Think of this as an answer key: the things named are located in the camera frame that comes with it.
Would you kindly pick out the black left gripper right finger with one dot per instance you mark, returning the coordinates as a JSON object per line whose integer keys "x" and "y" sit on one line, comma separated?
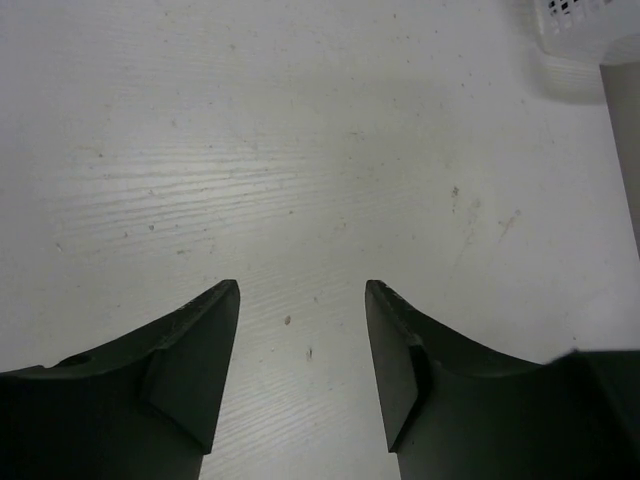
{"x": 453, "y": 408}

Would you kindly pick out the white plastic mesh basket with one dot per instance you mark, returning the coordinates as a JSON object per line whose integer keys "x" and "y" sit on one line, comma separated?
{"x": 590, "y": 31}

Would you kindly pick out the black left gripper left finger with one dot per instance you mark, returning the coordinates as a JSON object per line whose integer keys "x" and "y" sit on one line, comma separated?
{"x": 142, "y": 406}

